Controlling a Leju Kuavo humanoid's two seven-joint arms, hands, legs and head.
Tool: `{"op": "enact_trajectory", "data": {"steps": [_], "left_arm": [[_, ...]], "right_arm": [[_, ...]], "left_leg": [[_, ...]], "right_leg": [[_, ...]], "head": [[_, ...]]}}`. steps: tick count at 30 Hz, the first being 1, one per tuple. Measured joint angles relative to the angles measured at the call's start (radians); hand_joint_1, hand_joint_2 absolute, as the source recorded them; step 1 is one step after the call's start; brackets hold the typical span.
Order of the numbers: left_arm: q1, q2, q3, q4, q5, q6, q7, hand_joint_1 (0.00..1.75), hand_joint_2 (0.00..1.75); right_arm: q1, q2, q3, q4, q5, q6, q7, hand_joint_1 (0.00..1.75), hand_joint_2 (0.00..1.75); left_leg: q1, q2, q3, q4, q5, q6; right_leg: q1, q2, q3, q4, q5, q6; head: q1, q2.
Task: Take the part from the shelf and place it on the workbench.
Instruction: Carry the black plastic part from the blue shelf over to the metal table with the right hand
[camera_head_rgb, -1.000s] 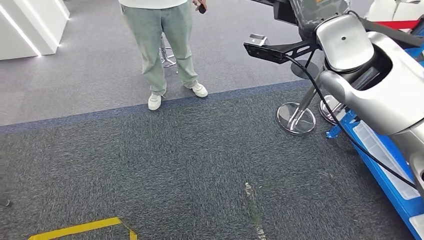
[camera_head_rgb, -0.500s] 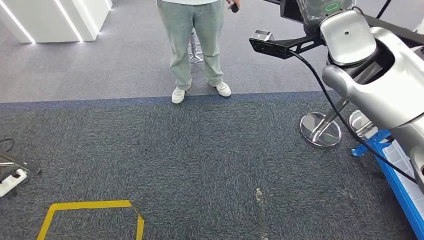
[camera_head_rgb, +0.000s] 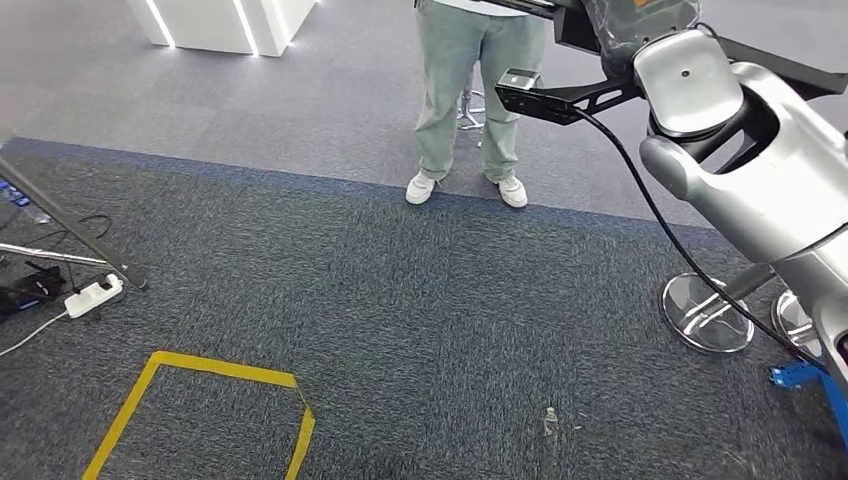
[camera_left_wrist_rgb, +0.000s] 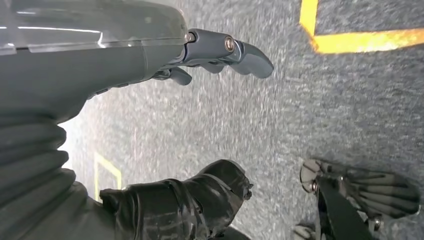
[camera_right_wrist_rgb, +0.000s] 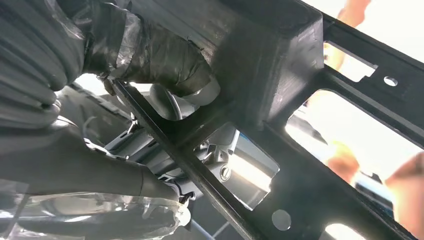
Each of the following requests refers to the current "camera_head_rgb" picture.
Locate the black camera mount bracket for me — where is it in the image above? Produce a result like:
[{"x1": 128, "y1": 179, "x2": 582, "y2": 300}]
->
[{"x1": 495, "y1": 76, "x2": 644, "y2": 127}]

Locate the white power cable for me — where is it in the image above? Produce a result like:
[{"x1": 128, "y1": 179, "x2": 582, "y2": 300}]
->
[{"x1": 0, "y1": 309, "x2": 71, "y2": 359}]

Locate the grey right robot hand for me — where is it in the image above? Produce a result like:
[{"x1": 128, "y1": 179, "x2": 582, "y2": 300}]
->
[{"x1": 579, "y1": 0, "x2": 702, "y2": 77}]

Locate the person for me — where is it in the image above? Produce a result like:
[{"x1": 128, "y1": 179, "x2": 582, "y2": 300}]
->
[{"x1": 405, "y1": 0, "x2": 551, "y2": 210}]

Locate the black plastic panel part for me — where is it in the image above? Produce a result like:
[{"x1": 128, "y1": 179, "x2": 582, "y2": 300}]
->
[{"x1": 480, "y1": 0, "x2": 848, "y2": 102}]

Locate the black power adapter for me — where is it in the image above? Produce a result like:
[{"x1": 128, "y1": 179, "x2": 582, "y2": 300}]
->
[{"x1": 0, "y1": 261, "x2": 68, "y2": 316}]

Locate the dark grey table leg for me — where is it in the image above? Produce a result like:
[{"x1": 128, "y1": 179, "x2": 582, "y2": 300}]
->
[{"x1": 0, "y1": 148, "x2": 150, "y2": 293}]

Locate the chrome table bar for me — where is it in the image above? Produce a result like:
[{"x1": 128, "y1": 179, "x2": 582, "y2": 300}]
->
[{"x1": 0, "y1": 241, "x2": 111, "y2": 270}]

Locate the chrome chair base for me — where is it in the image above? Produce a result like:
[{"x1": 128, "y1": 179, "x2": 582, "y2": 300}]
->
[{"x1": 455, "y1": 66, "x2": 488, "y2": 148}]

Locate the yellow floor tape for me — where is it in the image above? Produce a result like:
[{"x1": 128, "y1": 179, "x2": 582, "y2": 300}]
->
[{"x1": 80, "y1": 351, "x2": 317, "y2": 480}]

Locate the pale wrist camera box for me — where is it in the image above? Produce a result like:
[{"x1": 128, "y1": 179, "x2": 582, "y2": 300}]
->
[{"x1": 495, "y1": 67, "x2": 543, "y2": 91}]

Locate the white lit display plinth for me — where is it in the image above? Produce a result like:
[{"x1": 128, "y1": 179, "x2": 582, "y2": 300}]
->
[{"x1": 125, "y1": 0, "x2": 319, "y2": 59}]

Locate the white power strip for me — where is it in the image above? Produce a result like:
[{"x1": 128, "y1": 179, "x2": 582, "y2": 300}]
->
[{"x1": 64, "y1": 273, "x2": 125, "y2": 321}]

